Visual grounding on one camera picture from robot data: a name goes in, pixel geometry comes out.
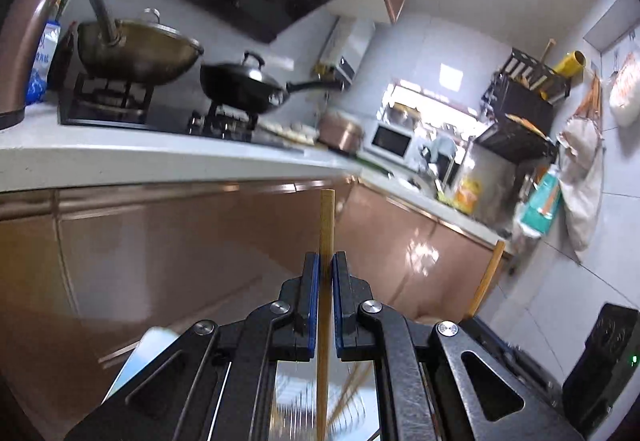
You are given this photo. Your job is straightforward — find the plate of dumplings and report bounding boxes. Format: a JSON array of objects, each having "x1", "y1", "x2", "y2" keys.
[{"x1": 260, "y1": 118, "x2": 321, "y2": 145}]

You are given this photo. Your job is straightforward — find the white kitchen countertop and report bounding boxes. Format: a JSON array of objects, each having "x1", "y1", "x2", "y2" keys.
[{"x1": 0, "y1": 98, "x2": 506, "y2": 247}]

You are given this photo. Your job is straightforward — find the blue and white packet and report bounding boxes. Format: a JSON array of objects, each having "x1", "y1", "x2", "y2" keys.
[{"x1": 25, "y1": 21, "x2": 61, "y2": 104}]

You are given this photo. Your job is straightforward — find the brown rice cooker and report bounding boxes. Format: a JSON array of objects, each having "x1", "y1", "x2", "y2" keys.
[{"x1": 318, "y1": 110, "x2": 364, "y2": 156}]

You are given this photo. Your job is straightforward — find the small white plastic bag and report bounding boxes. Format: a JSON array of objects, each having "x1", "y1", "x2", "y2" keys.
[{"x1": 607, "y1": 52, "x2": 640, "y2": 127}]

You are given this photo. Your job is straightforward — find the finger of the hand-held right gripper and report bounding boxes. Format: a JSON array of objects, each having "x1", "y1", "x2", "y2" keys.
[{"x1": 459, "y1": 315, "x2": 567, "y2": 417}]

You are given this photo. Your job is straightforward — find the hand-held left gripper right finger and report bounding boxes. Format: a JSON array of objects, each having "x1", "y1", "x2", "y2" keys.
[{"x1": 332, "y1": 251, "x2": 585, "y2": 441}]

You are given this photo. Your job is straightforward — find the orange plastic bag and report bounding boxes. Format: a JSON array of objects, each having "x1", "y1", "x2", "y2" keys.
[{"x1": 575, "y1": 76, "x2": 603, "y2": 122}]

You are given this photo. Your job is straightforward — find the brass wok with lid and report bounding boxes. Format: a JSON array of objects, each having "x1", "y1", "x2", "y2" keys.
[{"x1": 67, "y1": 0, "x2": 205, "y2": 86}]

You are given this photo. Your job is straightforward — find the white microwave oven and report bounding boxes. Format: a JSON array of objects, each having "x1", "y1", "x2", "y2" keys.
[{"x1": 362, "y1": 118, "x2": 416, "y2": 162}]

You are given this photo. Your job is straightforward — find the copper lower cabinets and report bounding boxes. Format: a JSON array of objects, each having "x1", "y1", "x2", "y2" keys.
[{"x1": 0, "y1": 176, "x2": 506, "y2": 372}]

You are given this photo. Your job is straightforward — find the black wall rack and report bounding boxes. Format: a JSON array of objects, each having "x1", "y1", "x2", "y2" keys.
[{"x1": 472, "y1": 47, "x2": 572, "y2": 162}]

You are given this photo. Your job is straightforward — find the grey cloth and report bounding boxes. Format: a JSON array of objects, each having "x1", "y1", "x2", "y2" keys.
[{"x1": 422, "y1": 136, "x2": 458, "y2": 172}]

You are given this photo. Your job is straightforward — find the yellow cup on rack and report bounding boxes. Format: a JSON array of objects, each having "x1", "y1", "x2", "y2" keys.
[{"x1": 555, "y1": 50, "x2": 587, "y2": 77}]

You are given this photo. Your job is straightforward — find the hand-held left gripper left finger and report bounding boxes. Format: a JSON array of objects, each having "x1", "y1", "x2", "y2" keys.
[{"x1": 64, "y1": 251, "x2": 321, "y2": 441}]

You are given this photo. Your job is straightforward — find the black wok with lid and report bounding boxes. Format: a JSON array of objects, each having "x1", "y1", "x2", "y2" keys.
[{"x1": 200, "y1": 51, "x2": 346, "y2": 116}]

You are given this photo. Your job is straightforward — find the gas stove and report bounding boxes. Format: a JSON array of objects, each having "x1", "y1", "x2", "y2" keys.
[{"x1": 57, "y1": 74, "x2": 261, "y2": 144}]

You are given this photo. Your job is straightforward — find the white water heater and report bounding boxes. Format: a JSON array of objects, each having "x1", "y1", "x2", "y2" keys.
[{"x1": 320, "y1": 16, "x2": 376, "y2": 82}]

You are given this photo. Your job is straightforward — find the large white plastic bag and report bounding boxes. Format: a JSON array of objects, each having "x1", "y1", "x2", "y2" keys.
[{"x1": 556, "y1": 114, "x2": 605, "y2": 252}]

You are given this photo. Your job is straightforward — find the metal wire utensil holder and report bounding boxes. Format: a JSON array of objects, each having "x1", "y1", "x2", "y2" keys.
[{"x1": 272, "y1": 361, "x2": 378, "y2": 441}]

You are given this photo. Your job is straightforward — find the teal packet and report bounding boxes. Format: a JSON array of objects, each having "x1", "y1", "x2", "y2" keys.
[{"x1": 520, "y1": 166, "x2": 562, "y2": 234}]

